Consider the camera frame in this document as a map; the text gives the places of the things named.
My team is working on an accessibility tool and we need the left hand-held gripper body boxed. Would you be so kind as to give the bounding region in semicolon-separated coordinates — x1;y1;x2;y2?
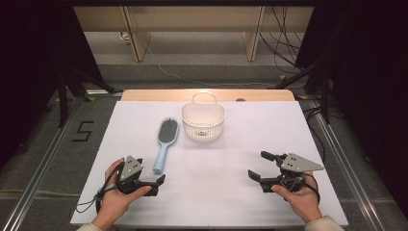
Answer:
115;155;160;196

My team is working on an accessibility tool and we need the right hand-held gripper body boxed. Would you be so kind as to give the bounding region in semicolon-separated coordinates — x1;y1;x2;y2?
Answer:
260;152;325;193

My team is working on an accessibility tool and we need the light blue hairbrush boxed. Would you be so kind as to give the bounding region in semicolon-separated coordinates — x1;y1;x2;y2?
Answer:
152;116;181;176

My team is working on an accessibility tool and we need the white plastic basket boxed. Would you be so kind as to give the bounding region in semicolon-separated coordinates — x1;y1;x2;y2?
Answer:
181;90;227;142

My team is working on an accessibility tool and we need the person's left hand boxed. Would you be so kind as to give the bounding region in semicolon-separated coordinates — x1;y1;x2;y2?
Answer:
92;157;152;230

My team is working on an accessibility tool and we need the person's right hand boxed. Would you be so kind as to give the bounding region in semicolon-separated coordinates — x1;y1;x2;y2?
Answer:
271;171;323;224

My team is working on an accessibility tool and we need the white table sheet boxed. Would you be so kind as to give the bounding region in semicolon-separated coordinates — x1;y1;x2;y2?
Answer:
69;100;349;227

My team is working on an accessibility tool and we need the black metal stand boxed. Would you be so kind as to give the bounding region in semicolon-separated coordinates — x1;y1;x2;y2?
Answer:
274;59;332;125
57;62;123;129

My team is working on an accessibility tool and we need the black curtain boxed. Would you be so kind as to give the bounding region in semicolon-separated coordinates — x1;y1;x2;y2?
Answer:
294;0;408;210
0;0;104;171

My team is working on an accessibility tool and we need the beige wooden desk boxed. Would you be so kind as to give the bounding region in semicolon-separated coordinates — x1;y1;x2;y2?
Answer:
73;6;315;63

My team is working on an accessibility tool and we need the right hand-held gripper black cable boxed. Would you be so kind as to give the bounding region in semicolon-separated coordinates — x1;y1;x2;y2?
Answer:
301;172;321;205

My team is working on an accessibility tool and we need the metal floor rail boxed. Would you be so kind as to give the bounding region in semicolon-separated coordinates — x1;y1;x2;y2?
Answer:
0;95;85;231
299;98;390;231

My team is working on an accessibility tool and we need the bundle of black cables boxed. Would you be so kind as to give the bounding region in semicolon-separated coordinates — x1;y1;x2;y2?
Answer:
259;6;309;75

